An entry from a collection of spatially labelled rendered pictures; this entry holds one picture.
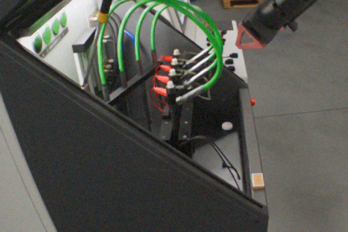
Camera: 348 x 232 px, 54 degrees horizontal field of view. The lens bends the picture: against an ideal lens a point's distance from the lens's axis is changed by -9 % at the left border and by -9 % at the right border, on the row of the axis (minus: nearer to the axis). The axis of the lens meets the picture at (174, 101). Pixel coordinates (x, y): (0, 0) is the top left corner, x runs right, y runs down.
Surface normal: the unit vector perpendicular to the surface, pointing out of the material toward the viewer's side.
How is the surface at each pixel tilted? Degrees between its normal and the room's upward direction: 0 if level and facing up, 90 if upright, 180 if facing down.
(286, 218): 0
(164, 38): 90
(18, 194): 90
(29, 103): 90
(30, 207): 90
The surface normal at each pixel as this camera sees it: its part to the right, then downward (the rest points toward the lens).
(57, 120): -0.08, 0.52
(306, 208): -0.10, -0.86
